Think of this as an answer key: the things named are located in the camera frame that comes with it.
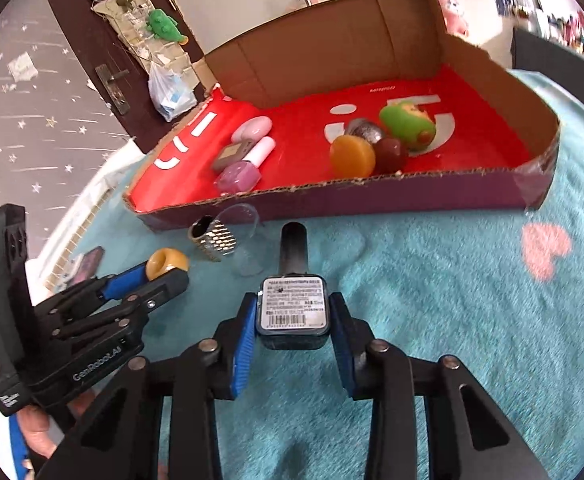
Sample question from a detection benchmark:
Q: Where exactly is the gold studded ring band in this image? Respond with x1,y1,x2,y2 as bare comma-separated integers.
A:
188,214,237,262

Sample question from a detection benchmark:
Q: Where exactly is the glittery dark jar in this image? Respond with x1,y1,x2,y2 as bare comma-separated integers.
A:
345,118,384,145

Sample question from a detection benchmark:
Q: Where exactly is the teal fluffy blanket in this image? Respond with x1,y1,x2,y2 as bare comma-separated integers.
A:
216,73,584,479

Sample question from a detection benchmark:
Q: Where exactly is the pink plush on wall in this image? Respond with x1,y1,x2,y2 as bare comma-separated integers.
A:
438,0,470,38

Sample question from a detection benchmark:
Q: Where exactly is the person's left hand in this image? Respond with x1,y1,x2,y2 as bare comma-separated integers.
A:
16,389,96,458

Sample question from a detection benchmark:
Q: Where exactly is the clear glass cup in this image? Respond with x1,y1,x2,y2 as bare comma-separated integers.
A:
216,204,270,278

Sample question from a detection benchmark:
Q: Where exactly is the amber ring dish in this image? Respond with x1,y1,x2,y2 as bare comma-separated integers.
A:
146,247,190,281

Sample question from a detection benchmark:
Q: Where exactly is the amber disc lid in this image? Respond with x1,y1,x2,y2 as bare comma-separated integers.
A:
330,134,375,179

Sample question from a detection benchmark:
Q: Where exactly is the taupe square compact case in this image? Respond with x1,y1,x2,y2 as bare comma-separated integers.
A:
211,140,255,174

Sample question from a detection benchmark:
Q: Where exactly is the white plastic bag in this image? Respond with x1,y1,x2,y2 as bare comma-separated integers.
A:
147,63,197,122

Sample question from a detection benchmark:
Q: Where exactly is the dark brown door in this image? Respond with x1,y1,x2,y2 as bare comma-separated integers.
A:
48,0,203,154

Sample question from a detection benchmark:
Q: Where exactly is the green capybara squishy toy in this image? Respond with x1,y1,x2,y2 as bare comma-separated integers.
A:
379,101,437,152

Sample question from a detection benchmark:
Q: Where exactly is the smartphone showing video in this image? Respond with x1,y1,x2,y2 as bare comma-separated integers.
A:
72,246,104,283

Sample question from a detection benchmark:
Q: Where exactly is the cardboard tray red lining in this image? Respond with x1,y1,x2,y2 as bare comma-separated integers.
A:
124,0,561,230

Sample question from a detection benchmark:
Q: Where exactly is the green crocodile plush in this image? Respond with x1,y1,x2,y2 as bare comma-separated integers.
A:
146,9,189,44

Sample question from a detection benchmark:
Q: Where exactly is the pink nail polish bottle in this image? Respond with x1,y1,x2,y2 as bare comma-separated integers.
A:
215,136,275,195

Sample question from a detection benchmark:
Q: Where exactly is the brass door handle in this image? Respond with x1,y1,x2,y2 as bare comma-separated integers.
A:
94,64,130,115

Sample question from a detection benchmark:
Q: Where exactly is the pink earbuds case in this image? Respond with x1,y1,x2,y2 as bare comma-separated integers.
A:
231,116,272,144

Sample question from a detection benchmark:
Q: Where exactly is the dark red bead bracelet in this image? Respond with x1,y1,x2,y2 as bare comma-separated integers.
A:
373,136,411,176

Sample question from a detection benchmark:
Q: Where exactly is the cluttered side table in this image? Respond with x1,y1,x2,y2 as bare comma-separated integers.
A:
511,8,584,104

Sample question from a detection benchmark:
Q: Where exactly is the hanging fabric organizer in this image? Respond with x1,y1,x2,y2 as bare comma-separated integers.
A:
92,0,200,91

